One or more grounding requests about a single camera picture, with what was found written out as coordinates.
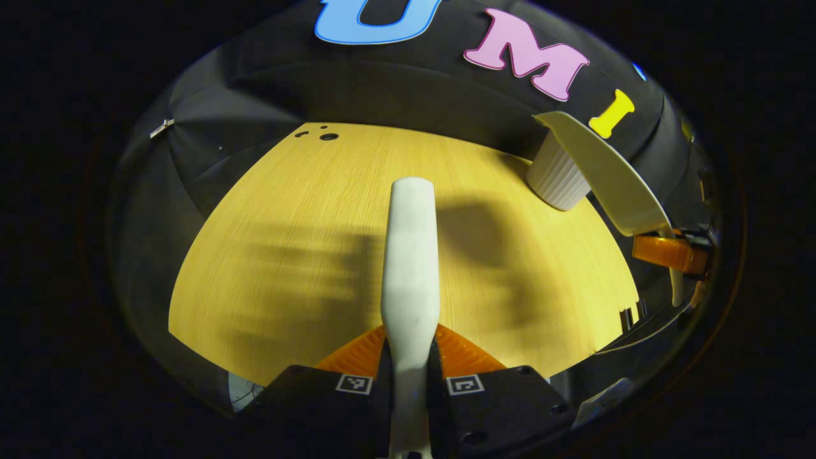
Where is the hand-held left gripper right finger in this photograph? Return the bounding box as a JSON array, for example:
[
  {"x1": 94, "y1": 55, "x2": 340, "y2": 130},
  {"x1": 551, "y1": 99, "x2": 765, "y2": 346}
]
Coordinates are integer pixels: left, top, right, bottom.
[{"x1": 427, "y1": 323, "x2": 574, "y2": 455}]

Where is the white dustpan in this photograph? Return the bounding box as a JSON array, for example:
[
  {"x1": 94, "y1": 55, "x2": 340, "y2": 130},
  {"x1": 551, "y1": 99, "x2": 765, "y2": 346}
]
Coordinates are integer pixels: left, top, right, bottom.
[{"x1": 533, "y1": 111, "x2": 688, "y2": 308}]

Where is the wooden desktop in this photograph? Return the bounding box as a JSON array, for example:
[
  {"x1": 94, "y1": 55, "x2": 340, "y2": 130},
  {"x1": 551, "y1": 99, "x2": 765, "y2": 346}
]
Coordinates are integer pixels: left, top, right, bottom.
[{"x1": 168, "y1": 122, "x2": 640, "y2": 386}]

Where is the white ribbed garbage bin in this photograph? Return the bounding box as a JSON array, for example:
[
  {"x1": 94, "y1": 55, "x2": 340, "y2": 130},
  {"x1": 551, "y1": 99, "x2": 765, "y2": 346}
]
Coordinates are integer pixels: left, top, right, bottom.
[{"x1": 526, "y1": 131, "x2": 594, "y2": 212}]

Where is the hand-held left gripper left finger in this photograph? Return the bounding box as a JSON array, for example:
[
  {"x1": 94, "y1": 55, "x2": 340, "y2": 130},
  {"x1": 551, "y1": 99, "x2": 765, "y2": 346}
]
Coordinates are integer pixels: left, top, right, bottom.
[{"x1": 252, "y1": 325, "x2": 393, "y2": 456}]

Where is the black backdrop cloth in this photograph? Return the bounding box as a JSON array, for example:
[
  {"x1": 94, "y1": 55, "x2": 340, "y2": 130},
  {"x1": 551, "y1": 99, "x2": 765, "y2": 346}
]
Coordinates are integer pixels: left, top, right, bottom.
[{"x1": 108, "y1": 0, "x2": 718, "y2": 415}]

